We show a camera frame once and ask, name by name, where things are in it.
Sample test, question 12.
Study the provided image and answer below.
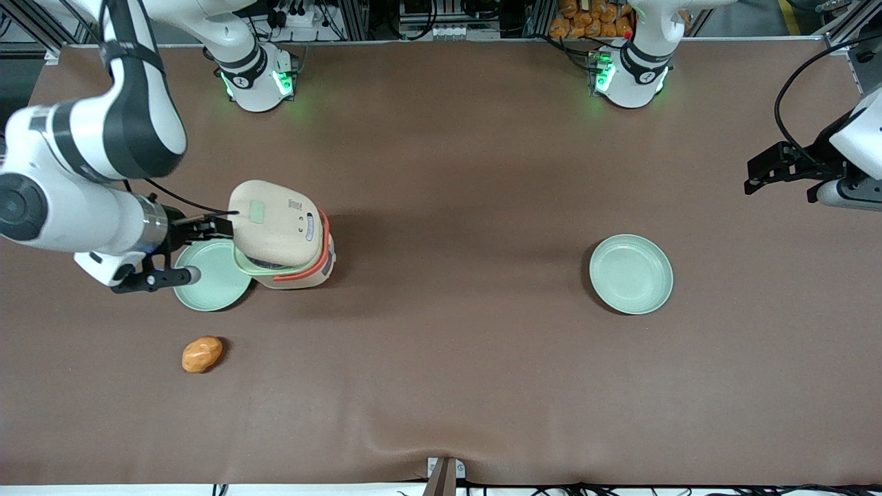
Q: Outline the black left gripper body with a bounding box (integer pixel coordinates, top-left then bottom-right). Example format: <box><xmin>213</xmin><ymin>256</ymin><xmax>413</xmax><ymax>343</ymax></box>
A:
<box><xmin>789</xmin><ymin>127</ymin><xmax>850</xmax><ymax>185</ymax></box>

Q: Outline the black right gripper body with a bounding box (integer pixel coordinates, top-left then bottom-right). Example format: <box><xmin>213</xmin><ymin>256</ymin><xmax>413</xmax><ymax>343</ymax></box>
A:
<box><xmin>164</xmin><ymin>212</ymin><xmax>211</xmax><ymax>260</ymax></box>

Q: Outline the beige toaster appliance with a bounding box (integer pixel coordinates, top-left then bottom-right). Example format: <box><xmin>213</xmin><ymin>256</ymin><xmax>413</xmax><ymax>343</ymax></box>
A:
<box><xmin>228</xmin><ymin>179</ymin><xmax>338</xmax><ymax>291</ymax></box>

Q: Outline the mint green round plate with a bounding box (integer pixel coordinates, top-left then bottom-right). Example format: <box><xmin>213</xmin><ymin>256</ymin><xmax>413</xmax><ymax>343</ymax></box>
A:
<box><xmin>589</xmin><ymin>234</ymin><xmax>674</xmax><ymax>316</ymax></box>
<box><xmin>172</xmin><ymin>238</ymin><xmax>254</xmax><ymax>312</ymax></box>

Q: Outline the orange bread roll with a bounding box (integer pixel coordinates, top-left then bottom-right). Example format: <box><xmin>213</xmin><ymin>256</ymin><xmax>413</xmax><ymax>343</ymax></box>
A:
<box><xmin>182</xmin><ymin>335</ymin><xmax>224</xmax><ymax>374</ymax></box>

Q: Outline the white power strip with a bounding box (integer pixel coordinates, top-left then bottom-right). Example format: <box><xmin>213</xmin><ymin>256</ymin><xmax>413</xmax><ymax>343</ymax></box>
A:
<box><xmin>273</xmin><ymin>3</ymin><xmax>327</xmax><ymax>30</ymax></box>

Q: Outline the brown table mat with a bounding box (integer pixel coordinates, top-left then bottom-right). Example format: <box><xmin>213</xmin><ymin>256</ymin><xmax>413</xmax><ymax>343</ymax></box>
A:
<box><xmin>0</xmin><ymin>38</ymin><xmax>882</xmax><ymax>487</ymax></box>

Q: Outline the pile of orange bread rolls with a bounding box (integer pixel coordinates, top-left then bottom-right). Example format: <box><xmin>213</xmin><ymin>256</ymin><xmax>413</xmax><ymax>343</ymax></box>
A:
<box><xmin>548</xmin><ymin>0</ymin><xmax>636</xmax><ymax>40</ymax></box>

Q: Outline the grey metal table clamp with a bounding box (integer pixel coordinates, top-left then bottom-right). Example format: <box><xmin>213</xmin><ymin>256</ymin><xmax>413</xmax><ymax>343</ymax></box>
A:
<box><xmin>423</xmin><ymin>456</ymin><xmax>466</xmax><ymax>496</ymax></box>

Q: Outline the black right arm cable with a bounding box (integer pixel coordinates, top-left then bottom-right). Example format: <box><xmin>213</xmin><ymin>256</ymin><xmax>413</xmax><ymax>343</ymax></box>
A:
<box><xmin>123</xmin><ymin>178</ymin><xmax>239</xmax><ymax>216</ymax></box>

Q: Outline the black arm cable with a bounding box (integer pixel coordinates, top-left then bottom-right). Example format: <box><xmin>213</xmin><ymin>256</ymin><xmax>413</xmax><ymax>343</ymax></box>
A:
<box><xmin>123</xmin><ymin>178</ymin><xmax>239</xmax><ymax>216</ymax></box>
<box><xmin>774</xmin><ymin>30</ymin><xmax>882</xmax><ymax>173</ymax></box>

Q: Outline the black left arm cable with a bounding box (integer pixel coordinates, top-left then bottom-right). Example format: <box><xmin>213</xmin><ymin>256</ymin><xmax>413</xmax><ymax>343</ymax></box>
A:
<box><xmin>774</xmin><ymin>30</ymin><xmax>882</xmax><ymax>173</ymax></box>

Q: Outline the aluminium frame profile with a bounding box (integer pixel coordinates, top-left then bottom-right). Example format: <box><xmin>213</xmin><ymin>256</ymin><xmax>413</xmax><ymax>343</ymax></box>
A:
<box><xmin>817</xmin><ymin>0</ymin><xmax>882</xmax><ymax>94</ymax></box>
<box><xmin>0</xmin><ymin>0</ymin><xmax>78</xmax><ymax>66</ymax></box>

